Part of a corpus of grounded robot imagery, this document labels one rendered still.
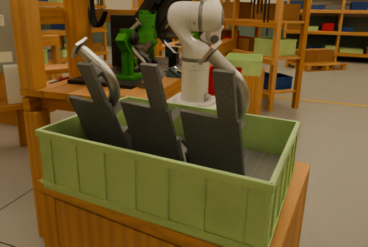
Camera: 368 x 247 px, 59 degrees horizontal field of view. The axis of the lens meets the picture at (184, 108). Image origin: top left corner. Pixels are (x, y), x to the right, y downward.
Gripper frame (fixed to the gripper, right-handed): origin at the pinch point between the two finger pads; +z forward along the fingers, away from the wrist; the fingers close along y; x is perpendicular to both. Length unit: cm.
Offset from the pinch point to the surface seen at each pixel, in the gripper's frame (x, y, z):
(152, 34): 29.2, 1.4, -0.7
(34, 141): 32, -61, 66
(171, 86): -4.3, -29.8, 5.4
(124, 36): 32.3, -28.9, 0.6
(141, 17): 42.0, 4.2, -4.2
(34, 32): 61, -57, 18
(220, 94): -29, -122, -38
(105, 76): -4, -116, -21
